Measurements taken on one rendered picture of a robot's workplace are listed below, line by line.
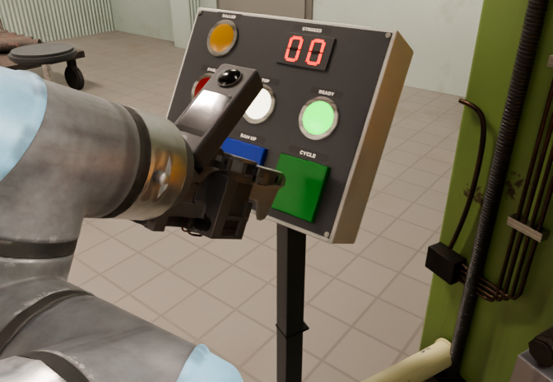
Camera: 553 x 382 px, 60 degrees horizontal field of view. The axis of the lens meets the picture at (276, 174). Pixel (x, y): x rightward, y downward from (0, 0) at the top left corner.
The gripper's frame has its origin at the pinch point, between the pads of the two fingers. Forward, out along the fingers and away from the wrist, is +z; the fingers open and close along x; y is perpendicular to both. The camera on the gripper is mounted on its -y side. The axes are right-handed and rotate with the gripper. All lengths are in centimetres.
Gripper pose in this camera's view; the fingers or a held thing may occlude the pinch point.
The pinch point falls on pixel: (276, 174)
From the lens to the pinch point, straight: 58.5
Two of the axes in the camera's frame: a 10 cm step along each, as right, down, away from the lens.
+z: 5.0, 1.3, 8.5
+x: 8.1, 2.6, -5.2
